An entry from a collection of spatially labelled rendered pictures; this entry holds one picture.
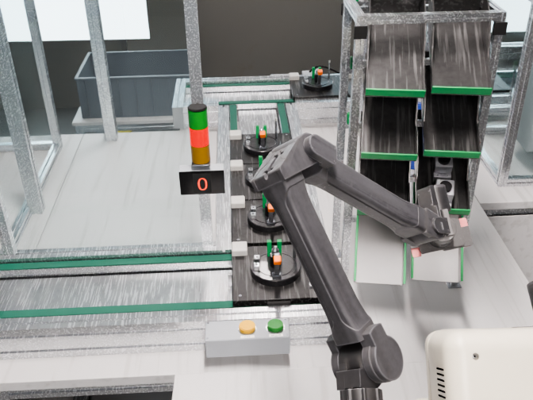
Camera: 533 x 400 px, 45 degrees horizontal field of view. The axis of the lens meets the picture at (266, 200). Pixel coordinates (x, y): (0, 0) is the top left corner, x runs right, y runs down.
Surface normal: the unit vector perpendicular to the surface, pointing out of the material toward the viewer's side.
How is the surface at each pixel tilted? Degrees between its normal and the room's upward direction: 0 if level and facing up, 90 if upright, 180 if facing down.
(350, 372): 58
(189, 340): 90
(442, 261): 45
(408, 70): 25
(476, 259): 0
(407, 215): 50
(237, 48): 90
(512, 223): 90
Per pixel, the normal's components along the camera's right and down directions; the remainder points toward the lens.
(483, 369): 0.01, -0.18
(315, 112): 0.06, 0.52
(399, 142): -0.06, -0.55
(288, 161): 0.67, -0.29
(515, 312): -0.01, -0.85
